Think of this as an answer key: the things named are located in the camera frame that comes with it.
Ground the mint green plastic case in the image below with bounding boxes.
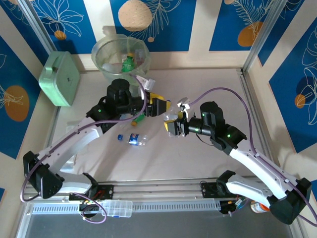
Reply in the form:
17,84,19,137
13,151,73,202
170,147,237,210
38,51,81,107

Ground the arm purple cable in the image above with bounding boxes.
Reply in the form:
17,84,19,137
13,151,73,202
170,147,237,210
189,88,317,227
20,73,147,225

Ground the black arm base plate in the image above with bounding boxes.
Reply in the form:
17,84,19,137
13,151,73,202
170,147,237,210
200,181,223,199
81,184,115,202

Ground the aluminium mounting rail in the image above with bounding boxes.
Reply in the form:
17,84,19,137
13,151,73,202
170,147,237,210
21,177,294,202

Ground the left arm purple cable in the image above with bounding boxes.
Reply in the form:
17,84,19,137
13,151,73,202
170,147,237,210
20,73,147,225

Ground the translucent plastic bin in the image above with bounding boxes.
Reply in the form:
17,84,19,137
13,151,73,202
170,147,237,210
90,33,151,106

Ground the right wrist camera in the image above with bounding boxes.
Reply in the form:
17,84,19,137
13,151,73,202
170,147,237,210
177,97,191,110

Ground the clear plastic organizer box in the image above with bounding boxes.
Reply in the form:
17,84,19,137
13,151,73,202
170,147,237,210
101,200,133,218

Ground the clear Pepsi bottle blue cap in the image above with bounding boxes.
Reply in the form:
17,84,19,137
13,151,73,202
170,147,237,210
117,133,149,147

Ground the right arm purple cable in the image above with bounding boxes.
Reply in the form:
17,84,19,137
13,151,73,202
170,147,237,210
189,88,317,227

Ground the controller board with wires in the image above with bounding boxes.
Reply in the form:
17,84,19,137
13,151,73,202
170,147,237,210
219,198,248,216
78,200,103,220

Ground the slotted grey cable duct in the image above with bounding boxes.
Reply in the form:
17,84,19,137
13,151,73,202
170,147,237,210
31,201,221,215

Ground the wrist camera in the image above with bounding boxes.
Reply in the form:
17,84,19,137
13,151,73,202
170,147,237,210
177,97,191,110
137,75,157,91

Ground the aluminium frame post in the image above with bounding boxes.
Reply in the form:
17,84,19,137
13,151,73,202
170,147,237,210
18,0,58,53
243,0,290,73

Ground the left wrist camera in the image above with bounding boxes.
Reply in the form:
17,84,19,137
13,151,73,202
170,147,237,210
137,75,157,91

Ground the green soda bottle yellow cap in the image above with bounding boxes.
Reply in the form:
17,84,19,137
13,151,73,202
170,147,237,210
120,53,136,73
130,113,146,127

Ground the jar with orange lid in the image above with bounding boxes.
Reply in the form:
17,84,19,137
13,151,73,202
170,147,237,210
250,200,270,214

